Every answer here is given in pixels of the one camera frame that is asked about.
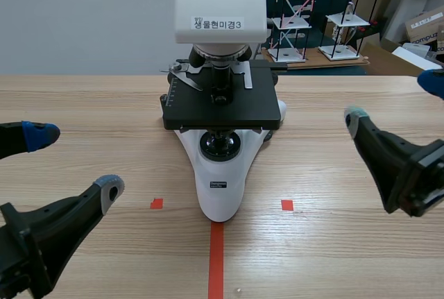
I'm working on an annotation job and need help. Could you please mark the white shelf tower with straws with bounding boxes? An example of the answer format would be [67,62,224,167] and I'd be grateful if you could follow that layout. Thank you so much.
[268,0,321,64]

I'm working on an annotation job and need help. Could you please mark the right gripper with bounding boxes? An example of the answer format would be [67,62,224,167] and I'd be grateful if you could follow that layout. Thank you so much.
[343,68,444,219]

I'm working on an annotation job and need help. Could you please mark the white shelf tower black rods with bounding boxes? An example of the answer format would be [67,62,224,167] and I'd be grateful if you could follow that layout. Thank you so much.
[318,0,384,62]

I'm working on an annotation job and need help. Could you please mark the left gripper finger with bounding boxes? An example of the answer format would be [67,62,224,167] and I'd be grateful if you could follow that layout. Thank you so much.
[0,121,61,161]

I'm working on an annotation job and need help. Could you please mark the dark blue chair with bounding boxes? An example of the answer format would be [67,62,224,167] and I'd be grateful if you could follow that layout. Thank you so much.
[264,0,368,51]

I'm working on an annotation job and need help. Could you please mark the white and black microscope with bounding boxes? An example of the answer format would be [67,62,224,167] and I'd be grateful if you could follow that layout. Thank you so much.
[159,0,288,224]

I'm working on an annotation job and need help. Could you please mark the flat brown cardboard box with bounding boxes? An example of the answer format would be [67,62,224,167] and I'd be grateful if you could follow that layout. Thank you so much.
[360,39,444,78]

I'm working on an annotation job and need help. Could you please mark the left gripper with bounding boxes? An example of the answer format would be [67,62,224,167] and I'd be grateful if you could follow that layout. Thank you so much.
[0,174,126,299]

